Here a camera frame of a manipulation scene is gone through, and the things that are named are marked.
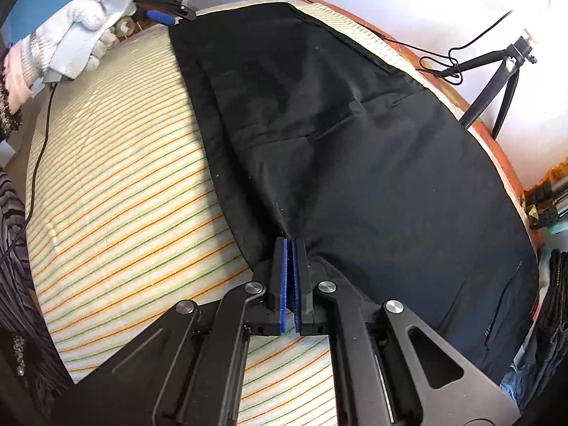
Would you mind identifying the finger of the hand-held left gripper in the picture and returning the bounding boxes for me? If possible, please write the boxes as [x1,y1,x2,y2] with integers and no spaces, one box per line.
[143,9,179,27]

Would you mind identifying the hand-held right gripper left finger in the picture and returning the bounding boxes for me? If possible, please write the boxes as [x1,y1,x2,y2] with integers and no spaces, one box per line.
[53,236,290,426]

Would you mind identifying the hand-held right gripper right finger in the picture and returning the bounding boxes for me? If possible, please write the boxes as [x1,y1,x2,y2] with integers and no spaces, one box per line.
[290,238,521,426]

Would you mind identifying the black pants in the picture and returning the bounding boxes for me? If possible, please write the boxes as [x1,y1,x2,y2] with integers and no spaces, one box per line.
[170,2,539,382]

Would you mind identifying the person's left forearm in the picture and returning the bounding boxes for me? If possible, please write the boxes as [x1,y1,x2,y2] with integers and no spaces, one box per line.
[0,44,34,140]

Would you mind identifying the person's left hand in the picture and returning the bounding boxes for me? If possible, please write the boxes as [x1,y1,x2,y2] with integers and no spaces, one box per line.
[18,0,136,87]

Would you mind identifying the striped bed sheet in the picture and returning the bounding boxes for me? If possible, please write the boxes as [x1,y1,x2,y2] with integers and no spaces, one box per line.
[24,0,533,426]

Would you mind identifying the stack of dark clothes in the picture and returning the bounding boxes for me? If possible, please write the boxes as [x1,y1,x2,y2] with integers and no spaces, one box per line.
[499,248,568,413]

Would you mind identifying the zebra striped clothing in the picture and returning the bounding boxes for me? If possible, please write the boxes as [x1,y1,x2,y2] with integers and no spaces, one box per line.
[0,169,74,409]

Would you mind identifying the black tripod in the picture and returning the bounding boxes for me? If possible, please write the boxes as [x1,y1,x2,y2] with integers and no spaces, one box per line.
[432,31,539,139]

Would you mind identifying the thin black cable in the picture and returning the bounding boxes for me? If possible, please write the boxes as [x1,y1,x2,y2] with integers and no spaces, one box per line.
[382,9,515,84]

